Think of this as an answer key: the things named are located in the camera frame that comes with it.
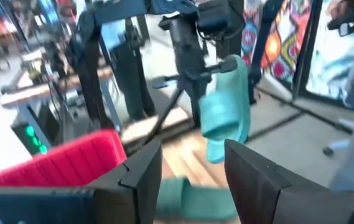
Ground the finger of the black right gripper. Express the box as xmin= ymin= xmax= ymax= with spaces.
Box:
xmin=192 ymin=83 xmax=210 ymax=129

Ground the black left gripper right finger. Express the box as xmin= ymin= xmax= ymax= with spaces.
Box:
xmin=224 ymin=139 xmax=354 ymax=224

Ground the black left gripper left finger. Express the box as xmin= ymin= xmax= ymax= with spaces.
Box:
xmin=88 ymin=138 xmax=164 ymax=224

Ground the green rubber slide sandal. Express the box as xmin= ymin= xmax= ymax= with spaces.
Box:
xmin=155 ymin=177 xmax=239 ymax=222
xmin=197 ymin=54 xmax=251 ymax=165

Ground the red plastic bin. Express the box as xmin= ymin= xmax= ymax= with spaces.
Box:
xmin=0 ymin=129 xmax=128 ymax=188

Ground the office chair base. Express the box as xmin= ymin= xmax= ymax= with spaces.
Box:
xmin=322 ymin=118 xmax=354 ymax=157

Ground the black box with green lights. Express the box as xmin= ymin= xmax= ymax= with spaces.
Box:
xmin=11 ymin=119 xmax=52 ymax=156

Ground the white and teal panel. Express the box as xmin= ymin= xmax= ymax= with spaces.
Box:
xmin=305 ymin=0 xmax=354 ymax=108

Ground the wooden table with grey legs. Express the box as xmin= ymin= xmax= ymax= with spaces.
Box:
xmin=0 ymin=46 xmax=123 ymax=150

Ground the person's hand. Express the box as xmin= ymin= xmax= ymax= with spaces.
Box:
xmin=327 ymin=0 xmax=352 ymax=19

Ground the black metal rig frame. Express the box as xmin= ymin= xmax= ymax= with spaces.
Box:
xmin=66 ymin=0 xmax=277 ymax=147

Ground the colourful patterned wall art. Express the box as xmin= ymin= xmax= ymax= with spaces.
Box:
xmin=241 ymin=0 xmax=314 ymax=85

